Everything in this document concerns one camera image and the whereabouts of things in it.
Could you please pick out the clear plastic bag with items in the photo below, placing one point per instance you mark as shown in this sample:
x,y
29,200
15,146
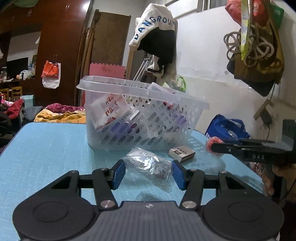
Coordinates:
x,y
153,168

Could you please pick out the blue shopping bag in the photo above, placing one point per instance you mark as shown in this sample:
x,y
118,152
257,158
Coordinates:
x,y
226,129

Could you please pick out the white red tissue pack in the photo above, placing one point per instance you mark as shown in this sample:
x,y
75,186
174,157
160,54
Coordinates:
x,y
106,108

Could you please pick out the dark clothes pile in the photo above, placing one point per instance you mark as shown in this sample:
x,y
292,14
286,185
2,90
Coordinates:
x,y
11,121

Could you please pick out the small Kent cigarette box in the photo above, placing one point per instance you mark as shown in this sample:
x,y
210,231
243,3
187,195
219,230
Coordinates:
x,y
181,153

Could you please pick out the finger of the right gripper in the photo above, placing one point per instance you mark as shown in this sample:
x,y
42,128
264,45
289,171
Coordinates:
x,y
235,147

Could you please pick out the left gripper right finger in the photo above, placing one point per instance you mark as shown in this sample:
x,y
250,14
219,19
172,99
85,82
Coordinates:
x,y
229,208

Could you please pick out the person's right hand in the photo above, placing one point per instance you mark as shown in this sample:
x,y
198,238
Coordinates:
x,y
288,173

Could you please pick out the yellow blanket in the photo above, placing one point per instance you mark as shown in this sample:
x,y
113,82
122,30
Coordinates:
x,y
47,116

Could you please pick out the orange white hanging bag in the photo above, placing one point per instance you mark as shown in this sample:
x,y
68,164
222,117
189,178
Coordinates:
x,y
51,75

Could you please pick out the dark red wooden wardrobe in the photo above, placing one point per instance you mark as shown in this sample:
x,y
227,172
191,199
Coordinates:
x,y
62,25

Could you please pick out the teal box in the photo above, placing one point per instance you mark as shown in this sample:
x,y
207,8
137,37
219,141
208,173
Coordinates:
x,y
29,100

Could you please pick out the black television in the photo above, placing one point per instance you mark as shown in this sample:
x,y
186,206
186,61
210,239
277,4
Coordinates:
x,y
15,67

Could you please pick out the green white shopping bag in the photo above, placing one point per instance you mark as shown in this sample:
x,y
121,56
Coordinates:
x,y
179,84

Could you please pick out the white plastic laundry basket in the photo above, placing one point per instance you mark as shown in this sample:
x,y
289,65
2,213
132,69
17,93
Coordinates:
x,y
158,118

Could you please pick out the brown hanging bag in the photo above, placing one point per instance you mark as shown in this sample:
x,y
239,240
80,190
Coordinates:
x,y
254,52

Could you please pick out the brown wooden door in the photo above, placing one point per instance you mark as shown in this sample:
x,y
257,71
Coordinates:
x,y
110,34

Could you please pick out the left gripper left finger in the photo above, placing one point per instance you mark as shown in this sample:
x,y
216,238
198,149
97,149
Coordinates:
x,y
68,207

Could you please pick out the pink foam mat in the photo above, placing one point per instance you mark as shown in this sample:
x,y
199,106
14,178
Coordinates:
x,y
107,70

